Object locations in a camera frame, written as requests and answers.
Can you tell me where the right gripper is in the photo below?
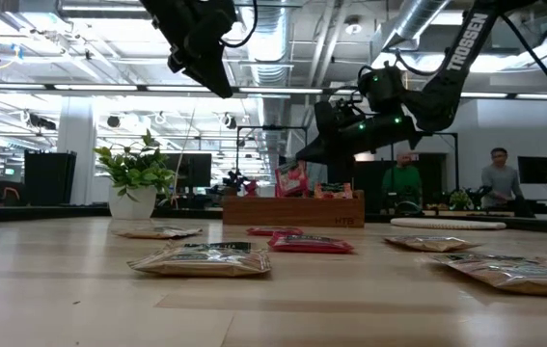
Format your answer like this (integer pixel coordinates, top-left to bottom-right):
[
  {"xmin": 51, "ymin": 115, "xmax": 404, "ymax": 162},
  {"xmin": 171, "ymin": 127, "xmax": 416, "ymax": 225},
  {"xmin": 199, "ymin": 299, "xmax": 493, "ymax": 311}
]
[{"xmin": 295, "ymin": 113, "xmax": 423, "ymax": 165}]

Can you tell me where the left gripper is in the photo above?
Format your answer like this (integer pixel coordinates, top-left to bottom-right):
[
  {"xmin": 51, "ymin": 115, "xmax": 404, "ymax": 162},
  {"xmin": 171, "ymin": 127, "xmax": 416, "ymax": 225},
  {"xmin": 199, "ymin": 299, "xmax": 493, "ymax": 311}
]
[{"xmin": 154, "ymin": 0, "xmax": 238, "ymax": 99}]

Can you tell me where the orange tea packet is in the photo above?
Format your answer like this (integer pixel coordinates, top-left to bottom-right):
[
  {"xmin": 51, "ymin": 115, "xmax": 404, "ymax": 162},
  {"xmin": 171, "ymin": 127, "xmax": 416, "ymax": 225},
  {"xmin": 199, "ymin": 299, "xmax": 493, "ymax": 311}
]
[{"xmin": 313, "ymin": 181, "xmax": 354, "ymax": 200}]

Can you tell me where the red tea packet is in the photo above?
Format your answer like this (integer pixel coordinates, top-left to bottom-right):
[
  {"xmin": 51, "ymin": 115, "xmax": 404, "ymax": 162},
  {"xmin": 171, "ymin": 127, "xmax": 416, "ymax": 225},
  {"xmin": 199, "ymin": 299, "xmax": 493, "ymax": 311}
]
[
  {"xmin": 266, "ymin": 232, "xmax": 355, "ymax": 255},
  {"xmin": 246, "ymin": 227, "xmax": 305, "ymax": 237},
  {"xmin": 274, "ymin": 160, "xmax": 311, "ymax": 198}
]

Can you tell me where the beige tea packet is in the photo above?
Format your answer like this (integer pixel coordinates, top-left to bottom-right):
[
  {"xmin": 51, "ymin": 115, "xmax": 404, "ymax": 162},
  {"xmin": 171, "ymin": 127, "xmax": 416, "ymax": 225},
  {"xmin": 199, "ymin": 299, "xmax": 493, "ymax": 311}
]
[
  {"xmin": 111, "ymin": 226, "xmax": 204, "ymax": 240},
  {"xmin": 126, "ymin": 239, "xmax": 273, "ymax": 279},
  {"xmin": 383, "ymin": 235, "xmax": 484, "ymax": 254},
  {"xmin": 427, "ymin": 253, "xmax": 547, "ymax": 298}
]

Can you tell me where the wooden tea box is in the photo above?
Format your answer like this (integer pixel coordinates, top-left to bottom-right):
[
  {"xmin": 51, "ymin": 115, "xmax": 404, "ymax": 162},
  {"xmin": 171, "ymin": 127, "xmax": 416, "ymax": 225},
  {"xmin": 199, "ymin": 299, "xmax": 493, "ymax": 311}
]
[{"xmin": 222, "ymin": 189, "xmax": 366, "ymax": 229}]

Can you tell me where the black computer monitor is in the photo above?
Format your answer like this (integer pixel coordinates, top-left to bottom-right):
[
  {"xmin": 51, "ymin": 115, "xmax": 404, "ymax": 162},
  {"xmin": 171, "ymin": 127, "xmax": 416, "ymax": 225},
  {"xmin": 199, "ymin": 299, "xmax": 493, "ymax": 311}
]
[
  {"xmin": 516, "ymin": 155, "xmax": 547, "ymax": 185},
  {"xmin": 163, "ymin": 152, "xmax": 213, "ymax": 190}
]

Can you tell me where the LED light strip bar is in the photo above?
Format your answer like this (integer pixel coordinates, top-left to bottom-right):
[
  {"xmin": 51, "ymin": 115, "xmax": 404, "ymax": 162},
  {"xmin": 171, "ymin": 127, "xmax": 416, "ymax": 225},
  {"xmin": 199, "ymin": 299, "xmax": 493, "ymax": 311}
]
[{"xmin": 0, "ymin": 81, "xmax": 547, "ymax": 101}]

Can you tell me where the round woven placemat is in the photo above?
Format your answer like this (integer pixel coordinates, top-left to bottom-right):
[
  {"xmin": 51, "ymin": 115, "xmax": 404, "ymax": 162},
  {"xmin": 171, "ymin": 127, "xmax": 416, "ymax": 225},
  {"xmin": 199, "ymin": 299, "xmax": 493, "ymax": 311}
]
[{"xmin": 390, "ymin": 217, "xmax": 507, "ymax": 231}]

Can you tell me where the small potted plant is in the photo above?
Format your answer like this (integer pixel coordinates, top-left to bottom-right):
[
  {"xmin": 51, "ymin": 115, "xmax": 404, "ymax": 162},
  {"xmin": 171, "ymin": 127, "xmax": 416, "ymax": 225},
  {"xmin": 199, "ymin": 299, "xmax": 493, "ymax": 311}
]
[{"xmin": 449, "ymin": 188, "xmax": 475, "ymax": 211}]

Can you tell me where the potted green plant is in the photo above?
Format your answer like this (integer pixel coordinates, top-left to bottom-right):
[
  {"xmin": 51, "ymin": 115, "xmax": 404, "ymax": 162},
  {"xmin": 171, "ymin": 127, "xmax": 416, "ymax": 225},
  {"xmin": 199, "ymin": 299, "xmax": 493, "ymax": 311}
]
[{"xmin": 93, "ymin": 128, "xmax": 178, "ymax": 221}]

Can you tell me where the black cabinet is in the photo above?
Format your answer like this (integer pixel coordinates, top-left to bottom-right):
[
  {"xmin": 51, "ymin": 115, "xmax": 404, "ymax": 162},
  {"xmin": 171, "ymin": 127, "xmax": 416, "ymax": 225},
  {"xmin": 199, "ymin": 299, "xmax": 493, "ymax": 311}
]
[{"xmin": 23, "ymin": 150, "xmax": 78, "ymax": 207}]

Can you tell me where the black office chair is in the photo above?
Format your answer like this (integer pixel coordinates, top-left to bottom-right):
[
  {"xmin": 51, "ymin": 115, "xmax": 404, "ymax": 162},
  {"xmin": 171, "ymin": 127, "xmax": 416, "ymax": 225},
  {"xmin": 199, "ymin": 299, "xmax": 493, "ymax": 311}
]
[{"xmin": 0, "ymin": 179, "xmax": 27, "ymax": 207}]

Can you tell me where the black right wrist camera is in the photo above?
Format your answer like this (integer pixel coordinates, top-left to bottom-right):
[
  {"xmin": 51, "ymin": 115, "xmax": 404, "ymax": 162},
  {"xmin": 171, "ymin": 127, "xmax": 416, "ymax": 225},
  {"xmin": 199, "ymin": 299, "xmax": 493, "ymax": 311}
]
[{"xmin": 315, "ymin": 99, "xmax": 359, "ymax": 134}]

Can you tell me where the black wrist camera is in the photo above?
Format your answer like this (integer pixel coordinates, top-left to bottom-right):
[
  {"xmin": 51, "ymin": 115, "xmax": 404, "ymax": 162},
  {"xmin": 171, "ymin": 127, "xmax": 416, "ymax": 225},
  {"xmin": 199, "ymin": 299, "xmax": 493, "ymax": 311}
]
[
  {"xmin": 315, "ymin": 99, "xmax": 359, "ymax": 134},
  {"xmin": 199, "ymin": 3, "xmax": 239, "ymax": 49}
]

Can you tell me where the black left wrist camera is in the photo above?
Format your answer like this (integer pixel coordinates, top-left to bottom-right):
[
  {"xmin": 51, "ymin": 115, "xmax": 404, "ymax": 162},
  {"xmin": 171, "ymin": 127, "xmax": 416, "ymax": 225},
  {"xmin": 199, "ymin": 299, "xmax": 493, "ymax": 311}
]
[{"xmin": 199, "ymin": 3, "xmax": 239, "ymax": 49}]

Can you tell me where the black frame stand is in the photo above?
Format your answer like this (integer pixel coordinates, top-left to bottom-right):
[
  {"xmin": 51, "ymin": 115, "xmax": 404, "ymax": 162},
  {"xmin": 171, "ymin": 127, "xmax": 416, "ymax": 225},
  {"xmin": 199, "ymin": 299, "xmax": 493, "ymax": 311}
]
[
  {"xmin": 234, "ymin": 123, "xmax": 310, "ymax": 194},
  {"xmin": 390, "ymin": 129, "xmax": 460, "ymax": 194}
]

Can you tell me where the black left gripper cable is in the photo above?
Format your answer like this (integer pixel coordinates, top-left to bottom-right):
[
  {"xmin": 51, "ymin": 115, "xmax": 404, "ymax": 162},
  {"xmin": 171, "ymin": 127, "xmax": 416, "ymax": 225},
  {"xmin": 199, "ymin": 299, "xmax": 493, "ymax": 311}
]
[{"xmin": 218, "ymin": 0, "xmax": 259, "ymax": 49}]

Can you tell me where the black table frame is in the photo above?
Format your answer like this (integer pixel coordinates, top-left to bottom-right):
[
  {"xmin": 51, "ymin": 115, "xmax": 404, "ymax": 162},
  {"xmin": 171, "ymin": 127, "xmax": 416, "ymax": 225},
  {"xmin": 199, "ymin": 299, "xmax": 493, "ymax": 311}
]
[{"xmin": 0, "ymin": 204, "xmax": 547, "ymax": 237}]

